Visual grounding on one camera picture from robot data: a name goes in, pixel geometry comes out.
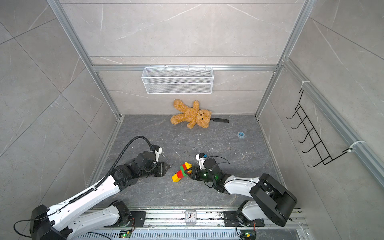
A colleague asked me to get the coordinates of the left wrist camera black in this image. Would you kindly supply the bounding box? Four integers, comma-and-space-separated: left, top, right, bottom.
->
135, 145, 163, 173

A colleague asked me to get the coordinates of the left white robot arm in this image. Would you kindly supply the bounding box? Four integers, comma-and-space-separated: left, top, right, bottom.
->
30, 163, 144, 240

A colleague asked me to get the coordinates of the black comb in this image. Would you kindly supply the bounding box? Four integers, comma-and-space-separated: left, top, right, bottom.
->
211, 118, 230, 123

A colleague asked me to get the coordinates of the green lego brick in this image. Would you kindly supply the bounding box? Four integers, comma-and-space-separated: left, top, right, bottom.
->
179, 164, 187, 179

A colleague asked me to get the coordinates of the white wire mesh basket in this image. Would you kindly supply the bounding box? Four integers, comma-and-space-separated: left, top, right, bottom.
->
142, 66, 214, 94

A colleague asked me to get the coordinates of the black wire hook rack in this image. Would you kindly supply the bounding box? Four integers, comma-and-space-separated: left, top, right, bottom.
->
286, 89, 353, 168

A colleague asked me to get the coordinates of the small white clock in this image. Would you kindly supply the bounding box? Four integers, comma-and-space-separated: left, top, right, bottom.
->
185, 210, 197, 225

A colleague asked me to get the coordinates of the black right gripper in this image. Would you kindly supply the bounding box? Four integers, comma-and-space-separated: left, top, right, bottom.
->
185, 166, 217, 184

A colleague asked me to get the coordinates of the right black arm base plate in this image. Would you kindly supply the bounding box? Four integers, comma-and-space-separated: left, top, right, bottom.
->
222, 211, 265, 227

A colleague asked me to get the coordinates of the thin black camera cable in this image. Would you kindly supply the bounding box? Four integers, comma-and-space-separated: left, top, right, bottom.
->
206, 155, 231, 166

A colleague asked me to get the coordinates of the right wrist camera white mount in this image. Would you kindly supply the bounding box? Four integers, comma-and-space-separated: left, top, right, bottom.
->
196, 153, 208, 170

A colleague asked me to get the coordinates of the brown teddy bear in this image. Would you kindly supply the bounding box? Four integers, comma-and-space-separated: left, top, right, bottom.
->
171, 99, 212, 129

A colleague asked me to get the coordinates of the red small lego brick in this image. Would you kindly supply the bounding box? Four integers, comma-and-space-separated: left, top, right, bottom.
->
177, 170, 184, 179

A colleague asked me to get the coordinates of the yellow small lego brick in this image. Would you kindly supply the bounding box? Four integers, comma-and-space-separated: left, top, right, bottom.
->
172, 174, 181, 183

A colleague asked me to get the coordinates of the yellow long lego brick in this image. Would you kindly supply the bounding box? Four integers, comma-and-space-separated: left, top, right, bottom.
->
183, 162, 193, 173

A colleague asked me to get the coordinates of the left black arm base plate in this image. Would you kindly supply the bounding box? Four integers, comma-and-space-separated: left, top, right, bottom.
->
127, 211, 147, 228

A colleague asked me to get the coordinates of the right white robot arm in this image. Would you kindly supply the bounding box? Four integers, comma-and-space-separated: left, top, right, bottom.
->
185, 155, 298, 227

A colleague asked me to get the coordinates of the black corrugated cable hose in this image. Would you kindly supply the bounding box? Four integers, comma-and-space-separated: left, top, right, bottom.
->
94, 135, 154, 188

